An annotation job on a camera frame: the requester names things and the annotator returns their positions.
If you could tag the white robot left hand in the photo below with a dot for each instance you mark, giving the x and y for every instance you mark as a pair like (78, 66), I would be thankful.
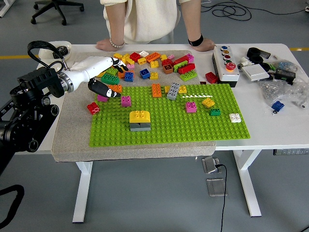
(96, 66)

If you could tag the person's right hand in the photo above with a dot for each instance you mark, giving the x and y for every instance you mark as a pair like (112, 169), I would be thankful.
(104, 45)

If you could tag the person's left hand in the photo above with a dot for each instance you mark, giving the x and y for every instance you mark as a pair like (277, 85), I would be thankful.
(205, 45)

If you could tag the magenta brick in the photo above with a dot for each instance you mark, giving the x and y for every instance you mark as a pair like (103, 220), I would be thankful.
(126, 101)
(102, 98)

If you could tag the yellow curved brick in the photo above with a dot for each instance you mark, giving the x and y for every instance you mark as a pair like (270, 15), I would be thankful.
(140, 117)

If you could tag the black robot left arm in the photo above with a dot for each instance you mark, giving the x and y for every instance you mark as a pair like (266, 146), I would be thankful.
(36, 82)

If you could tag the person's right forearm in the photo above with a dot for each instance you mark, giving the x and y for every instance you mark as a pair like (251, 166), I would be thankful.
(116, 24)

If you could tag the person's left forearm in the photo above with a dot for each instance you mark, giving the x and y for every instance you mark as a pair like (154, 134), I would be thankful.
(192, 18)

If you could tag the lime brick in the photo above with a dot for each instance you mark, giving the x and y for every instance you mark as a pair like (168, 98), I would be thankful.
(113, 71)
(188, 76)

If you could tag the green long brick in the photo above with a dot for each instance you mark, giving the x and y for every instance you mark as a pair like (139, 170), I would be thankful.
(109, 79)
(178, 65)

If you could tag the red long brick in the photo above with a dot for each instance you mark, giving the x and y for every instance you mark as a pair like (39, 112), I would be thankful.
(187, 68)
(180, 60)

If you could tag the orange long brick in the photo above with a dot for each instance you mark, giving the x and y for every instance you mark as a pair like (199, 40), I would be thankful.
(117, 88)

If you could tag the blue brick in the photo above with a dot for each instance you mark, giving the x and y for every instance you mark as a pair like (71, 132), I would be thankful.
(277, 106)
(128, 76)
(144, 73)

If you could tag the pink small brick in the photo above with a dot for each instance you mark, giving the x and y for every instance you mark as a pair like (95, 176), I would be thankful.
(131, 67)
(171, 57)

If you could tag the white brick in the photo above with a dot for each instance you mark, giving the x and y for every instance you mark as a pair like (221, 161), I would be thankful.
(143, 53)
(234, 118)

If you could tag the red printed brick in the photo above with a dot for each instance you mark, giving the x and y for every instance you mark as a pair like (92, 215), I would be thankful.
(93, 107)

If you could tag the brown brick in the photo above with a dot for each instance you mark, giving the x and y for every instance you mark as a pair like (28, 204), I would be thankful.
(167, 69)

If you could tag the grey long brick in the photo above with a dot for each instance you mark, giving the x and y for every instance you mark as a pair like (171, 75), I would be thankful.
(172, 91)

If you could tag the yellow narrow brick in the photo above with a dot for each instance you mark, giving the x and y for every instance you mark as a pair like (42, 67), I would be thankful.
(166, 89)

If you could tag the dark green small brick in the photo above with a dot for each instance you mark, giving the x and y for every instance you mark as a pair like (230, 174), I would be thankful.
(214, 112)

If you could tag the grey sloped brick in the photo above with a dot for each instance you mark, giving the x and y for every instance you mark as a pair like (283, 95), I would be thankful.
(140, 128)

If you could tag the green baseplate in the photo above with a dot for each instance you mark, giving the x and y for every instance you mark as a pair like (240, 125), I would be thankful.
(193, 130)

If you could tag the black wristwatch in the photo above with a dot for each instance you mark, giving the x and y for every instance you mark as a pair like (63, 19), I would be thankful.
(196, 40)

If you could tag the white bowl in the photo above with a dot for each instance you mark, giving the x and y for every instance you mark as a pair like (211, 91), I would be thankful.
(68, 48)

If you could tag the push-button control box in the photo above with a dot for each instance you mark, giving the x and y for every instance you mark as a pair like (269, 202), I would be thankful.
(227, 75)

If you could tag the black gear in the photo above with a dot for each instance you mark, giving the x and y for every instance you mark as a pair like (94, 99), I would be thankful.
(63, 50)

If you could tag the white pipe fitting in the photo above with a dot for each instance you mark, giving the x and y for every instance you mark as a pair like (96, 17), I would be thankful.
(244, 63)

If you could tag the person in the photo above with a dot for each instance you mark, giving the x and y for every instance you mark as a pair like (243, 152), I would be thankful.
(152, 19)

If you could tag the black office chair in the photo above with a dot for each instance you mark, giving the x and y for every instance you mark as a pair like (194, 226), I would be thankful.
(56, 6)

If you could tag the dark metal block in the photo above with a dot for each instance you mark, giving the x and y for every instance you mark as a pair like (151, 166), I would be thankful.
(266, 54)

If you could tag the clear bag blue parts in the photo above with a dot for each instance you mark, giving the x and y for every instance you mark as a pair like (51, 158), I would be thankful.
(285, 65)

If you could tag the clear bag of screws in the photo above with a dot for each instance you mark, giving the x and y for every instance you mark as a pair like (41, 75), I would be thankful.
(275, 91)

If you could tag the black power adapter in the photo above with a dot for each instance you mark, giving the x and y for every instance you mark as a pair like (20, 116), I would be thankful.
(285, 76)

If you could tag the grey-brown mat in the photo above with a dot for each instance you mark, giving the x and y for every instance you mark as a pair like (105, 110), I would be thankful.
(144, 152)

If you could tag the white table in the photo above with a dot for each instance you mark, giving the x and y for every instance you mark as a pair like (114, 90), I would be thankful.
(265, 130)

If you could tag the white furniture leg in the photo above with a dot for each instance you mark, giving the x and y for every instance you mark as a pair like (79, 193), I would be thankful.
(3, 10)

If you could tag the metal floor socket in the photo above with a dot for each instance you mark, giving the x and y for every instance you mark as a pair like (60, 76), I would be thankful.
(216, 187)
(210, 165)

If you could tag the table height control panel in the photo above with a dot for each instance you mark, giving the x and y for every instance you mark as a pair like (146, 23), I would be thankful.
(290, 152)

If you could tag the white switch plate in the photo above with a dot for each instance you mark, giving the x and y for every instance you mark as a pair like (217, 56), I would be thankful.
(255, 72)

